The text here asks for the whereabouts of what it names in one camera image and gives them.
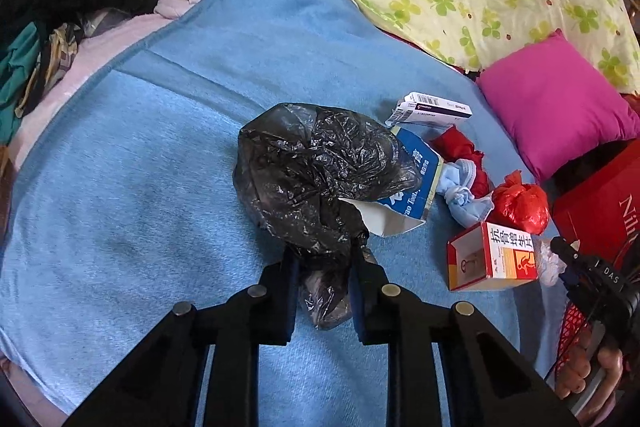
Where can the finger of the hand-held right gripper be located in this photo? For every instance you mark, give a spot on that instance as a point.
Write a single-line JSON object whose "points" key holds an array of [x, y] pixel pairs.
{"points": [[564, 249]]}

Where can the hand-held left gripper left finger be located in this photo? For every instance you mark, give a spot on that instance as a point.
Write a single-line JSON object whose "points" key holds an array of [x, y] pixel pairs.
{"points": [[293, 307]]}

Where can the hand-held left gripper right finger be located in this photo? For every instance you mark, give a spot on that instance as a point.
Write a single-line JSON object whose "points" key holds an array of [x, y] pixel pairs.
{"points": [[356, 307]]}

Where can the red mesh basket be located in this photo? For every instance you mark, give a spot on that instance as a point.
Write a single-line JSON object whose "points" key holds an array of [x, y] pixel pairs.
{"points": [[575, 322]]}

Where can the red plastic bag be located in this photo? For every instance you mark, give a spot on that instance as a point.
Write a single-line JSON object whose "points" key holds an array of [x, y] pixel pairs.
{"points": [[520, 207]]}

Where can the knotted blue face mask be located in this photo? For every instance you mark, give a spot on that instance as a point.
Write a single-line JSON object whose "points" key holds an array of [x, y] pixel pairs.
{"points": [[467, 207]]}

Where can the black plastic bag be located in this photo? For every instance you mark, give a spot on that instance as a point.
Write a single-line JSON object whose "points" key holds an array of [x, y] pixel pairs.
{"points": [[310, 167]]}

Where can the person's right hand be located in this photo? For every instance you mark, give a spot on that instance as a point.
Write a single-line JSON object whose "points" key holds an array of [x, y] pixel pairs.
{"points": [[607, 367]]}

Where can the crumpled white plastic wrap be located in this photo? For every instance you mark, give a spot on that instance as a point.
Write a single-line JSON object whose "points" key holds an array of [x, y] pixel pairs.
{"points": [[547, 267]]}

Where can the orange and white medicine box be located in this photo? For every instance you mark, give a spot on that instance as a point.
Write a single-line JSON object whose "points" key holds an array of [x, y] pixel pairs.
{"points": [[505, 257]]}

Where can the red paper bag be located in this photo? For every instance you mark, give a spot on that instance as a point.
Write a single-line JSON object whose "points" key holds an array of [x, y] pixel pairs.
{"points": [[600, 202]]}

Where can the blue and white carton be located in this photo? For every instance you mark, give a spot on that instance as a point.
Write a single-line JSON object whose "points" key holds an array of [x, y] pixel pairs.
{"points": [[410, 187]]}

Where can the magenta pillow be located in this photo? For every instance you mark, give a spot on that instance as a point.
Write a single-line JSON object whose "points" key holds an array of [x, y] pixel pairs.
{"points": [[550, 107]]}

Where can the red cloth scrap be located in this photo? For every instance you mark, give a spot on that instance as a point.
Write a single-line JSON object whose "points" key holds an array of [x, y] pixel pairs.
{"points": [[457, 144]]}

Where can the small white cardboard box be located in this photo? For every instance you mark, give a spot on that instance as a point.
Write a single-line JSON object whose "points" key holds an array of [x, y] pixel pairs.
{"points": [[440, 109]]}

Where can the blue blanket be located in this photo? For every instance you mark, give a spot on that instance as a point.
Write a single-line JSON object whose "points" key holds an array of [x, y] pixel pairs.
{"points": [[150, 157]]}

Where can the pink bed sheet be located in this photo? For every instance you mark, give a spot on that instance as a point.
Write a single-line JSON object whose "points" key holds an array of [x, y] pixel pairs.
{"points": [[100, 52]]}

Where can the patterned garment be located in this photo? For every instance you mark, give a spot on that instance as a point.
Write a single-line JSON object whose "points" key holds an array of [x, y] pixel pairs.
{"points": [[55, 52]]}

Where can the teal garment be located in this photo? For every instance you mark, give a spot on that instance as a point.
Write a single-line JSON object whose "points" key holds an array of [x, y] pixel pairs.
{"points": [[20, 72]]}

